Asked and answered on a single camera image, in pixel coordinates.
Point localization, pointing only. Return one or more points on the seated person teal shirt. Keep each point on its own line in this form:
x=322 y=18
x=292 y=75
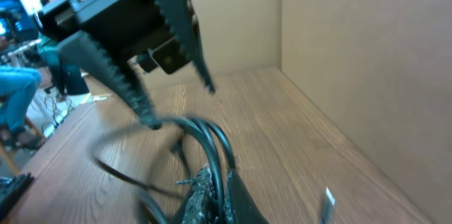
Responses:
x=66 y=77

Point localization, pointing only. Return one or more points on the seated person in jeans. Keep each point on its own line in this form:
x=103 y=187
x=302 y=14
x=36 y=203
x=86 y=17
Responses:
x=18 y=87

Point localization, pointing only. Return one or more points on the wooden stool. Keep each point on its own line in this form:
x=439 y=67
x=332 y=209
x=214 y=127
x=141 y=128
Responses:
x=8 y=152

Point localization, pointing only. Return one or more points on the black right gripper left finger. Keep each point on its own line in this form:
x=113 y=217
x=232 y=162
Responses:
x=197 y=206

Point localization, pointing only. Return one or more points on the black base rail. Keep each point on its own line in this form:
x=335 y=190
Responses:
x=12 y=188

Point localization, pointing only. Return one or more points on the laptop with lit screen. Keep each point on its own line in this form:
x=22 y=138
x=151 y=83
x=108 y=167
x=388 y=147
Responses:
x=16 y=24

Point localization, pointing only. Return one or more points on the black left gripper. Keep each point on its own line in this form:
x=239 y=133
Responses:
x=100 y=35

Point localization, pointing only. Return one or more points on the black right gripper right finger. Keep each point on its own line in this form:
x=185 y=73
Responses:
x=240 y=207

